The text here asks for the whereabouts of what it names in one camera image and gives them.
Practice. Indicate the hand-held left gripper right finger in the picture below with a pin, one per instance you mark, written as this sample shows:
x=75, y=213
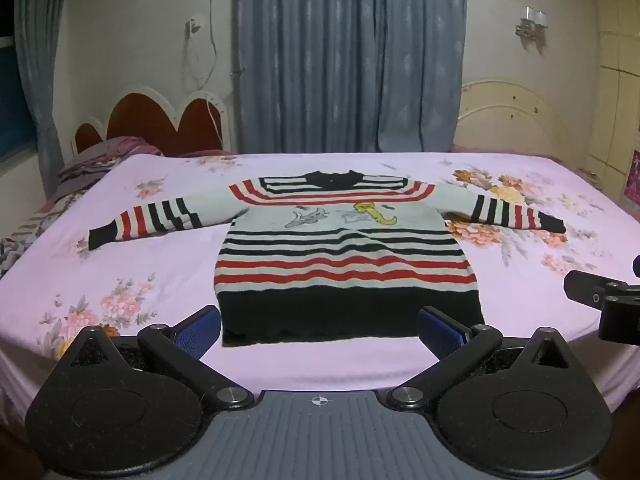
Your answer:
x=442, y=332

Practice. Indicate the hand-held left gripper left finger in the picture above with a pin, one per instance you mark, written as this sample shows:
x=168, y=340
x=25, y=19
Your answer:
x=196, y=332

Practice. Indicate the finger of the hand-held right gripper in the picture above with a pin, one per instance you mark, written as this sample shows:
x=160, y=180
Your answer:
x=637, y=266
x=617, y=315

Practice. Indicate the striped knit sweater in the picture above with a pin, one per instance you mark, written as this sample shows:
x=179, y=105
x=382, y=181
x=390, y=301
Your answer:
x=345, y=260

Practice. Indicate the pink floral bed sheet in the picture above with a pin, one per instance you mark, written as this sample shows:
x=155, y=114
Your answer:
x=150, y=260

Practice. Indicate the pink poster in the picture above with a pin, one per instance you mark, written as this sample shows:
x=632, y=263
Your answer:
x=632, y=177

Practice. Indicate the cream wardrobe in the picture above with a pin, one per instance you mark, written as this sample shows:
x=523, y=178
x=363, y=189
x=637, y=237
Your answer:
x=617, y=85

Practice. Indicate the cream curved headboard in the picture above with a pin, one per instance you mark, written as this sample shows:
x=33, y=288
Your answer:
x=505, y=125

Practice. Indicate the grey striped blanket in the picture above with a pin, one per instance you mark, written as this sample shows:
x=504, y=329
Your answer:
x=25, y=240

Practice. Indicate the folded purple blanket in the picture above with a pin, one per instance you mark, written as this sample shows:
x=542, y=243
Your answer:
x=112, y=152

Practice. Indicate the red heart-shaped headboard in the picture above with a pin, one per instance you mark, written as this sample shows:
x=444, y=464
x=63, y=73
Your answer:
x=160, y=125

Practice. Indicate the window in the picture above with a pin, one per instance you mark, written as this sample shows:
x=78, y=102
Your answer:
x=15, y=105

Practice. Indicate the wide blue curtain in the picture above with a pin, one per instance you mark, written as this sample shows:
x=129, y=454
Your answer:
x=350, y=55

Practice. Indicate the narrow blue curtain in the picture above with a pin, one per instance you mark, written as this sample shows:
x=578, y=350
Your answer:
x=40, y=60

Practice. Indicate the crystal wall lamp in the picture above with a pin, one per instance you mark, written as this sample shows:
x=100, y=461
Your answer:
x=531, y=24

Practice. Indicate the wall socket with plug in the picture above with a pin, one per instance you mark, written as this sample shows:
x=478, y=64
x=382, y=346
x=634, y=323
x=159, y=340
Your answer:
x=194, y=24

